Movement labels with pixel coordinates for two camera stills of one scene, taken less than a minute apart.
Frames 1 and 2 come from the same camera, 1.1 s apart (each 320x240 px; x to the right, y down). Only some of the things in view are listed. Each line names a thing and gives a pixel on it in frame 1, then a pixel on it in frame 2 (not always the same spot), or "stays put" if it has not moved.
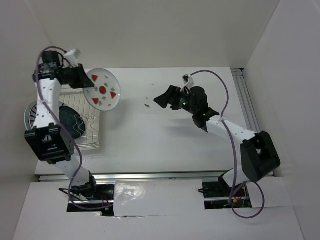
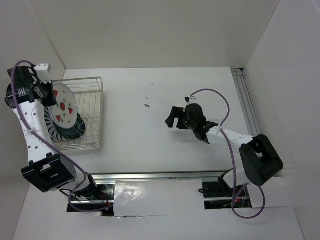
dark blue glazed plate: x=71 y=121 stays put
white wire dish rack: x=90 y=139 stays put
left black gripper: x=83 y=80 to x=52 y=100
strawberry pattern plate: x=105 y=95 to x=65 y=112
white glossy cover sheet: x=136 y=198 stays put
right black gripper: x=166 y=98 to x=178 y=112
